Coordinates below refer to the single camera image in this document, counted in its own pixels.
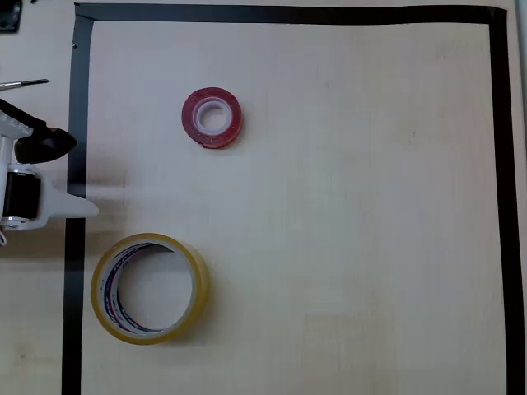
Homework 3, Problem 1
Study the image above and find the small red tape roll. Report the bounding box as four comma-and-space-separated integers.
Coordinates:
181, 86, 244, 150

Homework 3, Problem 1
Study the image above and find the large yellow tape roll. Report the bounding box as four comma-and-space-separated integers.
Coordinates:
90, 232, 211, 346

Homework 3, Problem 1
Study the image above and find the thin black-tipped screwdriver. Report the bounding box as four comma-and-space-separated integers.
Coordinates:
0, 78, 50, 92

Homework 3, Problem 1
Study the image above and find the black plastic part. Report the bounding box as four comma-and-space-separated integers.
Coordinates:
0, 0, 22, 35

